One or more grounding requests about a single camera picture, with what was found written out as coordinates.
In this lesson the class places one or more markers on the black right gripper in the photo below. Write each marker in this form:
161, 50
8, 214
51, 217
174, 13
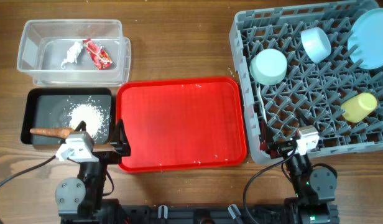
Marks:
279, 149

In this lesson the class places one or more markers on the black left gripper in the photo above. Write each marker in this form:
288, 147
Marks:
119, 143

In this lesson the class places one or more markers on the cooked white rice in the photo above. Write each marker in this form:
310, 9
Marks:
94, 110

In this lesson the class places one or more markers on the orange carrot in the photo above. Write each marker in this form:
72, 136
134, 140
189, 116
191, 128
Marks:
61, 133

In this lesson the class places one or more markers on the white plastic spoon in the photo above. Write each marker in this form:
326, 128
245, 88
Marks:
261, 103

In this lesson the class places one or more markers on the red snack wrapper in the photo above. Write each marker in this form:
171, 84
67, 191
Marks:
99, 56

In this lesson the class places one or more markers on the green bowl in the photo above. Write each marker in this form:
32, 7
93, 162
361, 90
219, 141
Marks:
268, 67

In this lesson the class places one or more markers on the white tissue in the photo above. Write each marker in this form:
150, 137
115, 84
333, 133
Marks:
72, 54

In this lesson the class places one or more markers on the yellow cup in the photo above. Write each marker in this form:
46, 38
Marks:
359, 106

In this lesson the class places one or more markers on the small light blue bowl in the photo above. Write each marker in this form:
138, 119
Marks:
316, 44

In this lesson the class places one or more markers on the light blue plate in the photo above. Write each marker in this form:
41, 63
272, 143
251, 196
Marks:
368, 37

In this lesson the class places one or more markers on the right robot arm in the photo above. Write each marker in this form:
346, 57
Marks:
314, 184

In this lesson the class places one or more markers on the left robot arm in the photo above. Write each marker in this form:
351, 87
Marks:
80, 199

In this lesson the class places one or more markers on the black waste tray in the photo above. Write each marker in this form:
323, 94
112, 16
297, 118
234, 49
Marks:
45, 108

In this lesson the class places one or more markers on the grey plastic dishwasher rack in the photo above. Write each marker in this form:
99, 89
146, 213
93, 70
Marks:
315, 90

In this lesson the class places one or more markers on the clear plastic waste bin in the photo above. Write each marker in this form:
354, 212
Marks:
44, 45

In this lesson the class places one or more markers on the red plastic tray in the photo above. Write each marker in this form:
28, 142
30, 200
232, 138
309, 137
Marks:
182, 124

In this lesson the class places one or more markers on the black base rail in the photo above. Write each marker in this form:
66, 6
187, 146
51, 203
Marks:
210, 214

